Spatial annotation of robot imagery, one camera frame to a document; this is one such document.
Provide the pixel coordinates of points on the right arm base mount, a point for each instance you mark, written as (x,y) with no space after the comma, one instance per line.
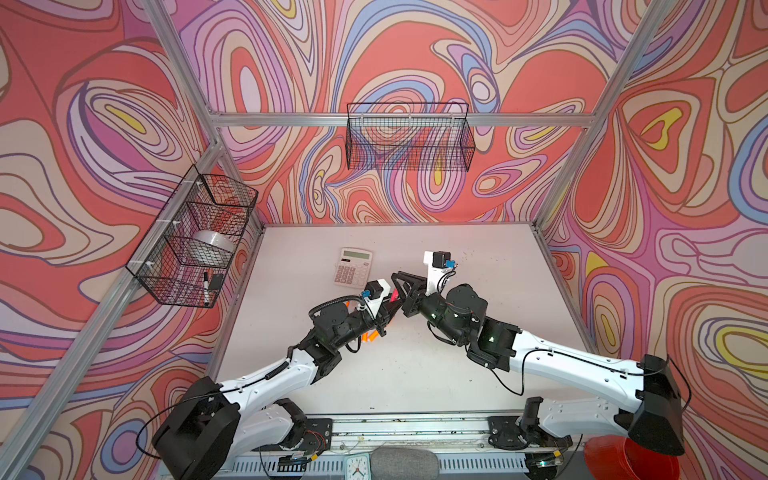
(508,433)

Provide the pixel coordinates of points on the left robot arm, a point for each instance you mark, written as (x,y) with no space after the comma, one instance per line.
(216,422)

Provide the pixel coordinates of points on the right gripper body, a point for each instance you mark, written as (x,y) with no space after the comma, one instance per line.
(432,310)

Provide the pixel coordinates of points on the red bucket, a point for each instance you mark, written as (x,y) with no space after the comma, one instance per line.
(619,458)

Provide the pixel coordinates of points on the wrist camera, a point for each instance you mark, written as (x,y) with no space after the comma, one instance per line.
(374,294)
(440,268)

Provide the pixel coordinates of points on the pink calculator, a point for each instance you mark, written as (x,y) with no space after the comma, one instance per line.
(353,267)

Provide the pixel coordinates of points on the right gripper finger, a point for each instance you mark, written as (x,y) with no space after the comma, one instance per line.
(410,306)
(407,284)

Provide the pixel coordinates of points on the black wire basket back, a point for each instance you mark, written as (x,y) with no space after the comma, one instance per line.
(409,136)

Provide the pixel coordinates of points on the orange marker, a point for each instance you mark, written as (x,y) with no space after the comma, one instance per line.
(371,336)

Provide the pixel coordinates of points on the black wire basket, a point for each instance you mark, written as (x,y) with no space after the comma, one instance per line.
(169,265)
(409,136)

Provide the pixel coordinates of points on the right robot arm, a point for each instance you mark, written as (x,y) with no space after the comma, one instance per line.
(639,400)

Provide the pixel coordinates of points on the small white clock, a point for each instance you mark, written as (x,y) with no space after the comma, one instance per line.
(357,467)

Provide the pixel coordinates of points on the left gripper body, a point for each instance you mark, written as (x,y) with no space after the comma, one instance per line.
(355,325)

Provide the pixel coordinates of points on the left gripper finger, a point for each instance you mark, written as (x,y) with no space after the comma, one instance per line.
(394,307)
(381,330)

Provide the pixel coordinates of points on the silver tape roll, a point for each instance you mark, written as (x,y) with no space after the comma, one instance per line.
(215,239)

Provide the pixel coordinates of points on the black wire basket left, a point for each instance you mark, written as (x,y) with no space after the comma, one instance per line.
(169,265)

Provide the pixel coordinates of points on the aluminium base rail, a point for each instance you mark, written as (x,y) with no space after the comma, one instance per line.
(459,439)

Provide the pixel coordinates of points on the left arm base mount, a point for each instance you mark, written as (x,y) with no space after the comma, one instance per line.
(310,436)

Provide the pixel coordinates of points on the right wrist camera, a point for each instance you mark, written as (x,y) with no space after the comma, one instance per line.
(440,268)

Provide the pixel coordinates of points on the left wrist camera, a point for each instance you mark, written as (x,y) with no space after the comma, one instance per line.
(374,294)

